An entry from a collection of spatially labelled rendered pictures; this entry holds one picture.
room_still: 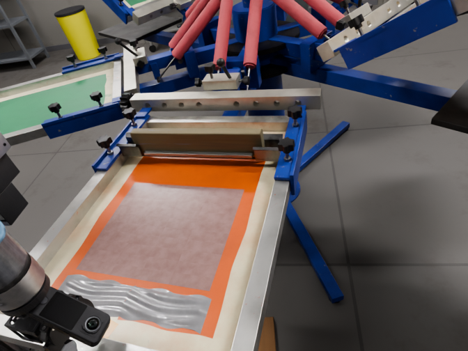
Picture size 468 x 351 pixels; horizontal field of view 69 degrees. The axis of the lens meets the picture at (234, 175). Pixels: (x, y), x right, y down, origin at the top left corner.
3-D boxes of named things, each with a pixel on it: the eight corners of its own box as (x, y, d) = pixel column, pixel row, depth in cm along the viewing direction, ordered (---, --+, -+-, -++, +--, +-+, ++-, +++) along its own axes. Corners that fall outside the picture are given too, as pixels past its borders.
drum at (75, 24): (108, 48, 517) (88, 3, 475) (97, 59, 487) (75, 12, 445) (83, 51, 525) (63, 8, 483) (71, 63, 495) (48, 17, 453)
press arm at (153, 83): (8, 138, 156) (0, 127, 152) (11, 131, 161) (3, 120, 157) (262, 67, 167) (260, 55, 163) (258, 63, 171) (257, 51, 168)
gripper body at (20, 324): (52, 300, 62) (13, 262, 54) (91, 308, 59) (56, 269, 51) (23, 343, 56) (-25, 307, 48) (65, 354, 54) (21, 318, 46)
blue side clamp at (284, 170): (294, 195, 88) (293, 175, 83) (276, 194, 89) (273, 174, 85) (307, 129, 109) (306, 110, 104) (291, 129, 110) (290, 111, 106)
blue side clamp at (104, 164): (113, 183, 105) (104, 166, 100) (100, 182, 106) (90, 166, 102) (154, 128, 126) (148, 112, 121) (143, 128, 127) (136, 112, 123)
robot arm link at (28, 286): (42, 253, 48) (0, 306, 43) (58, 271, 51) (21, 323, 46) (3, 246, 51) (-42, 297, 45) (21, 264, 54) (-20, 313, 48)
